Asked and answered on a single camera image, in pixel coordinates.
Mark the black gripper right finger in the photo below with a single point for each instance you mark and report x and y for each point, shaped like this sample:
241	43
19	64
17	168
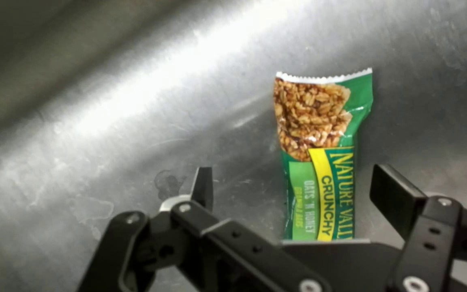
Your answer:
434	237

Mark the green granola bar packet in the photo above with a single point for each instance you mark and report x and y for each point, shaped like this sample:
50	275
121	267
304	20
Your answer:
325	135

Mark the stainless steel double sink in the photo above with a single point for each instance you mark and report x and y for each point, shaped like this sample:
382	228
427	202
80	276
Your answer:
137	108

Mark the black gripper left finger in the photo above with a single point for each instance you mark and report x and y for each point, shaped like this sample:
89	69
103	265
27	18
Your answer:
121	244

